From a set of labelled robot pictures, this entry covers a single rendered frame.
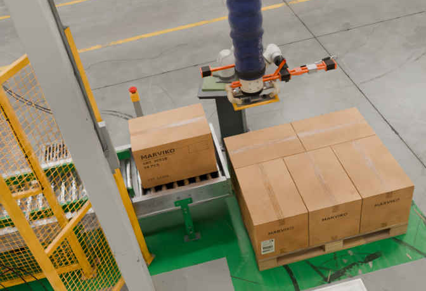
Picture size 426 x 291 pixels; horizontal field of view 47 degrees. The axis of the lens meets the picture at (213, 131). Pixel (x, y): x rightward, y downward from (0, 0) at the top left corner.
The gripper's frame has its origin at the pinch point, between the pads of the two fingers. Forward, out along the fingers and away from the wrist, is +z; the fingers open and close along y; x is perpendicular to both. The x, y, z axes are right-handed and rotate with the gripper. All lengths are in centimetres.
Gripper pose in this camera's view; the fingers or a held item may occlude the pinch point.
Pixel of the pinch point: (286, 73)
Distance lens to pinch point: 368.3
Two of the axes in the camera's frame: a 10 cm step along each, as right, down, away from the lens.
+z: 1.9, 6.1, -7.7
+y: 1.3, 7.6, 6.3
